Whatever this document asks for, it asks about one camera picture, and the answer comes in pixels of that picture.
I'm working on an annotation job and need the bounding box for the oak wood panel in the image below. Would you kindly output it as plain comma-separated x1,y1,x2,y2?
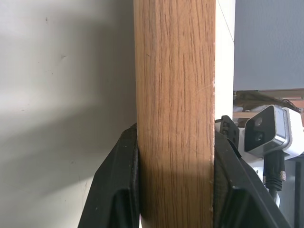
133,0,217,228

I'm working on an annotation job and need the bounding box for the grey depth camera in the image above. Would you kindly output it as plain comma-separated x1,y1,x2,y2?
234,104,304,182

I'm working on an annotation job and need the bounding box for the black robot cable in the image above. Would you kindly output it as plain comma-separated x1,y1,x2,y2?
262,151,287,206

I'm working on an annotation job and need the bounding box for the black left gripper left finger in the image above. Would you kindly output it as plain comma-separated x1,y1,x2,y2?
77,123,141,228

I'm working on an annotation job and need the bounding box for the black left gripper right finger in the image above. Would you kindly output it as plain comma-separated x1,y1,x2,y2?
212,120,293,228

